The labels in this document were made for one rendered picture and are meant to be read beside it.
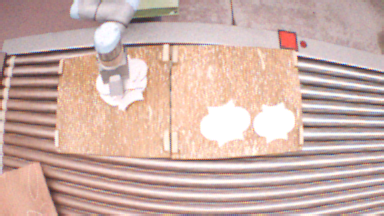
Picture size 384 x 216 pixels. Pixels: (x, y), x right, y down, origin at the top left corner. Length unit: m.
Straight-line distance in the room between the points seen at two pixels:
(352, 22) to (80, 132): 1.96
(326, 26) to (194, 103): 1.48
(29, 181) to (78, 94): 0.43
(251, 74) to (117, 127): 0.43
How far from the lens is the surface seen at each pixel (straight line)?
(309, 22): 3.06
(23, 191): 1.74
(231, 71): 1.83
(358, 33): 3.17
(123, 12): 1.48
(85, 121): 1.82
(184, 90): 1.81
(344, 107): 1.88
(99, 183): 1.78
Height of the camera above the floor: 2.63
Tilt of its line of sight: 71 degrees down
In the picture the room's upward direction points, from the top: 4 degrees counter-clockwise
